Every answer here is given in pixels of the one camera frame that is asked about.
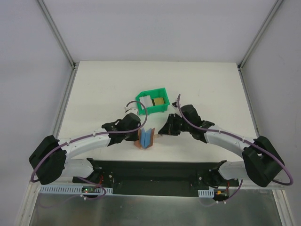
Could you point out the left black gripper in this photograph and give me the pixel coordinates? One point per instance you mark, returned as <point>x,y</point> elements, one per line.
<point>133,136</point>

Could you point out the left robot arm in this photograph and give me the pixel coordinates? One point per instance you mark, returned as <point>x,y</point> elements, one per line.
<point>54,158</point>

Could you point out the right white cable duct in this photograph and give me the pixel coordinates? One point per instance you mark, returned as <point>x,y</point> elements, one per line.
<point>209,193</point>

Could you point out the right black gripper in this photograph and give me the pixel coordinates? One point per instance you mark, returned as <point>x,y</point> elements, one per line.
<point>170,127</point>

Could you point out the green plastic bin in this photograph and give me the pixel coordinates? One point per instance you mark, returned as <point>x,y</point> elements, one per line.
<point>154,93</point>

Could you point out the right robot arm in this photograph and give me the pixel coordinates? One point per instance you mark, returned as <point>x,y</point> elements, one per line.
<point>260,161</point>

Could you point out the gold credit card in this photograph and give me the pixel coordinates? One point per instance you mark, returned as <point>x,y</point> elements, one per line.
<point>158,101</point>

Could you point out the tan leather card holder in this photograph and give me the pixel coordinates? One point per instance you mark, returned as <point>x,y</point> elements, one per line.
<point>145,138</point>

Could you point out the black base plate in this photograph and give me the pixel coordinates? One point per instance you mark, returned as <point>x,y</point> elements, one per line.
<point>183,179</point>

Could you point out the left aluminium frame post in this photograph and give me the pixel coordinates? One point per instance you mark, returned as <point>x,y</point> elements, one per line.
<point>59,39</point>

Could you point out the white cable duct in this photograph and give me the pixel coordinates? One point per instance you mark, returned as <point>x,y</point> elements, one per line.
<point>209,193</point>
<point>71,189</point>

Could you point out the right aluminium frame post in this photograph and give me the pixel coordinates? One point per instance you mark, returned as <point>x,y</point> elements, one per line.
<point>260,33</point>

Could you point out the aluminium frame post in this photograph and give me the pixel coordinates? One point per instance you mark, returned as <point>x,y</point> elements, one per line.
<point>59,39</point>
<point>260,33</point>

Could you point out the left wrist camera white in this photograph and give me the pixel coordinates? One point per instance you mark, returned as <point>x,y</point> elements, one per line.
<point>129,109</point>

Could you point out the left white cable duct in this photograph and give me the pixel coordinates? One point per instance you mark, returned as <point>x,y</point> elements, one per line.
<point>71,189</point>

